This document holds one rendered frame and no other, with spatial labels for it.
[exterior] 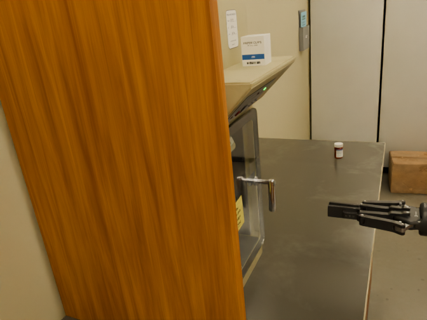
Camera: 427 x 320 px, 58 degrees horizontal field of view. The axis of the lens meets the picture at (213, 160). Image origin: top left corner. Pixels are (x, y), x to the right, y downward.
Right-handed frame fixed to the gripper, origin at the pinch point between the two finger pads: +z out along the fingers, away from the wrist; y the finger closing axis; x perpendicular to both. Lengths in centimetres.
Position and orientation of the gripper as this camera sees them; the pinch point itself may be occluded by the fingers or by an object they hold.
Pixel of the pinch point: (343, 210)
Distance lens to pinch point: 100.1
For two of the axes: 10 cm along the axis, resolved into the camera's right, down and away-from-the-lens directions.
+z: -9.0, -0.6, 4.2
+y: -4.2, 3.4, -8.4
